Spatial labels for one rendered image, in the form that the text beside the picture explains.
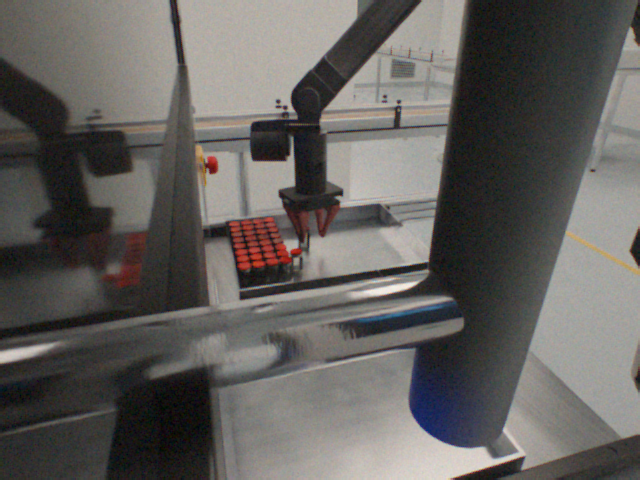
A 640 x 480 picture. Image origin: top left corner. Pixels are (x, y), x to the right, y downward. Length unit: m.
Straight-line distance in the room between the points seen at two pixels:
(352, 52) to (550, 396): 0.54
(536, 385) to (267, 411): 0.33
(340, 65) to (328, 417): 0.50
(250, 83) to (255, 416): 1.86
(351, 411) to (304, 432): 0.06
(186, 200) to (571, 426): 0.49
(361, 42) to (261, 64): 1.52
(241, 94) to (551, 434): 1.95
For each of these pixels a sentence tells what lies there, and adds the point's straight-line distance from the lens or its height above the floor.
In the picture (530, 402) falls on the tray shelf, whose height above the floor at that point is 0.88.
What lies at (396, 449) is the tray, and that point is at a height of 0.88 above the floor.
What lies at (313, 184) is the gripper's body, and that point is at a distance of 0.71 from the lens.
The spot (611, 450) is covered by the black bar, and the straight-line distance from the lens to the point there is 0.55.
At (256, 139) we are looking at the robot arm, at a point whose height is 1.10.
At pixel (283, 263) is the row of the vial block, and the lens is 0.68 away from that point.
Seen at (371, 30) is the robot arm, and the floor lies 1.26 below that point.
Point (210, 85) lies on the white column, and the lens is 2.18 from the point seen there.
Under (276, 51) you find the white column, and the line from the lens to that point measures 2.20.
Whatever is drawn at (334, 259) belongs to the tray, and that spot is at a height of 0.88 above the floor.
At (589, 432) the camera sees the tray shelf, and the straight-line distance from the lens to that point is 0.58.
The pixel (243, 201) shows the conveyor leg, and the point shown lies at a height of 0.62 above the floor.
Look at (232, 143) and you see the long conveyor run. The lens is 1.60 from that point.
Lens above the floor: 1.28
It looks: 28 degrees down
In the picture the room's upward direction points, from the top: straight up
